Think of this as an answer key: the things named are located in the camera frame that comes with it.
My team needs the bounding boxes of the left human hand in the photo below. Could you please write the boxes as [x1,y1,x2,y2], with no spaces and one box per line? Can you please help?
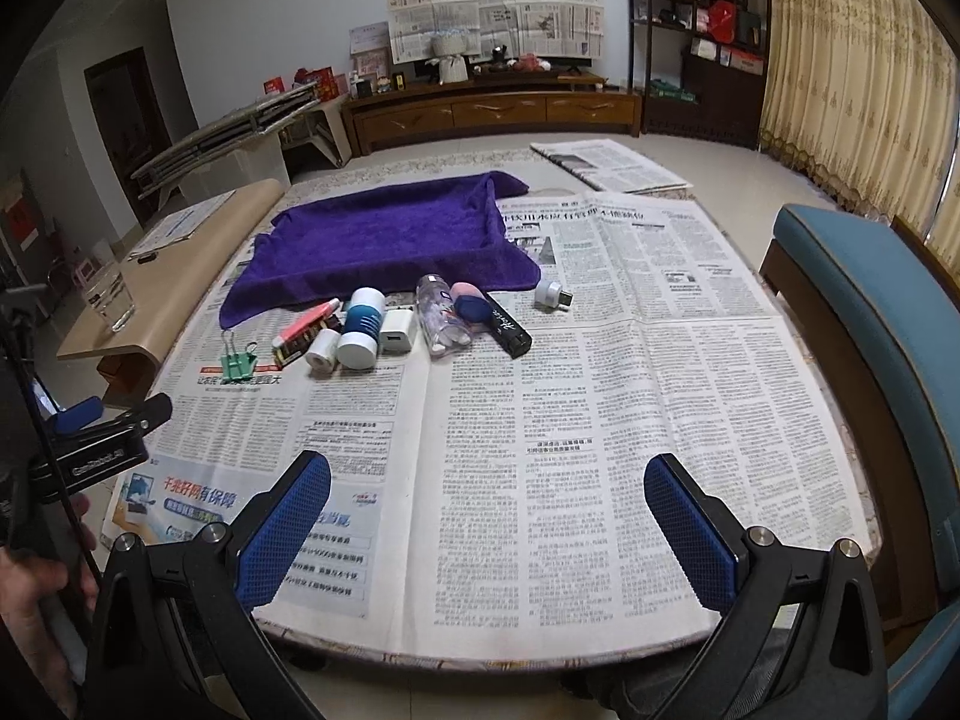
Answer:
[0,492,100,717]

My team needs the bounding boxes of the folded newspaper far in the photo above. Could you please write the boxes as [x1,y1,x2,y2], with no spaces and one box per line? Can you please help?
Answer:
[530,138,692,193]

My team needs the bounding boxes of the paper sheet on bench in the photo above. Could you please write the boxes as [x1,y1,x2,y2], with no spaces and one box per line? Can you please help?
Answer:
[128,190,235,260]

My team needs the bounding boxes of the white blue cosmetic bottle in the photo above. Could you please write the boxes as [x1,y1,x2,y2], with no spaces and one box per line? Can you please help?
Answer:
[337,288,386,371]

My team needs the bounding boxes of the clear plastic bottle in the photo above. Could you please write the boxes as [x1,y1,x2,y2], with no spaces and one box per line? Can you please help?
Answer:
[415,273,472,359]

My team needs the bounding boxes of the beige low bench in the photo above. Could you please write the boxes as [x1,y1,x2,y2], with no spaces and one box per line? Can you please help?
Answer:
[57,179,285,408]

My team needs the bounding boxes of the folded metal bed frame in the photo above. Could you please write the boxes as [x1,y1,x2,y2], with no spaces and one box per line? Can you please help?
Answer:
[132,85,319,197]

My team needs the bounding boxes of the black Horizon lighter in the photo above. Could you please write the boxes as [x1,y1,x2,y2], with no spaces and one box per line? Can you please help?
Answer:
[482,293,532,359]

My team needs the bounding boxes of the newspapers on wall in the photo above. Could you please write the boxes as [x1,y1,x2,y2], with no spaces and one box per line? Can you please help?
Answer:
[387,0,605,64]

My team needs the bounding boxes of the pink white utility knife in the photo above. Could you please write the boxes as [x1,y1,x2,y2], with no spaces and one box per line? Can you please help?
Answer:
[272,298,342,348]

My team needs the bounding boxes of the small white tape roll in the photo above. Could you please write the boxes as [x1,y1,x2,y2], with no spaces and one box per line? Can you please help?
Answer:
[304,328,342,376]

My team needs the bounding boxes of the dark wooden shelf unit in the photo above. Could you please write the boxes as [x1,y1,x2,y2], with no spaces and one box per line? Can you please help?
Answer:
[628,0,773,149]

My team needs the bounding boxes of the white flower bouquet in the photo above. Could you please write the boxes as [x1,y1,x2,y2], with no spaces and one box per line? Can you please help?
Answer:
[428,29,480,85]

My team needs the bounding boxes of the pink blue eraser case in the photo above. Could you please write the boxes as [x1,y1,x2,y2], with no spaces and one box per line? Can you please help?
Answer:
[451,281,493,325]

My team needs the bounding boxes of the purple towel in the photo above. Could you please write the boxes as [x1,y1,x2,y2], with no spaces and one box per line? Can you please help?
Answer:
[220,171,542,330]

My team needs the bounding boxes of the green binder clip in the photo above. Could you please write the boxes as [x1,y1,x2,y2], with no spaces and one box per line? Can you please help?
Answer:
[220,330,257,383]

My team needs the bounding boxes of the glass cup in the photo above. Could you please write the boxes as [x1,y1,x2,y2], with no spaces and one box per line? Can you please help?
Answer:
[83,262,137,333]

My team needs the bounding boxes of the beige curtain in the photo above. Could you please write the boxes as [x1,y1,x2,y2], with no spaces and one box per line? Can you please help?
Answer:
[760,0,958,273]

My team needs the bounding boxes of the wooden tv cabinet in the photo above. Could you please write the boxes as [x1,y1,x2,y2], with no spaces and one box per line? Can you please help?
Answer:
[342,71,643,156]

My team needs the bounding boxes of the blue cushioned chair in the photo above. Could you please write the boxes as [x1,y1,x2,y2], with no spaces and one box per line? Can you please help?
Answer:
[760,205,958,718]

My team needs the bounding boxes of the white charger cube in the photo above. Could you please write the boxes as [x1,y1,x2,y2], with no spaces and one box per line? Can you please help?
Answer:
[379,307,418,355]

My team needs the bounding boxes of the large newspaper sheet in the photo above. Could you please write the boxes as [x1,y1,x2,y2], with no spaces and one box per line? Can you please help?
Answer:
[103,193,871,668]

